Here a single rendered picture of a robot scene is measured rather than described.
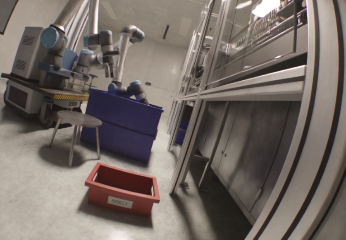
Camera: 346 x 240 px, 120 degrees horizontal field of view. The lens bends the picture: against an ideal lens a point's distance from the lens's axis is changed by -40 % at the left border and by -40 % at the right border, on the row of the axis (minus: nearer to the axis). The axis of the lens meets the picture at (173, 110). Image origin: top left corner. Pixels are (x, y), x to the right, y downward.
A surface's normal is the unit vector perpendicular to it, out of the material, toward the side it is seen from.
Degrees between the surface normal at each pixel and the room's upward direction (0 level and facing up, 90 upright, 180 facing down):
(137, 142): 90
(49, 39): 95
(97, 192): 90
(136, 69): 90
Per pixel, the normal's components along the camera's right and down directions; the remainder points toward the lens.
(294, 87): -0.96, -0.28
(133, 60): 0.05, 0.05
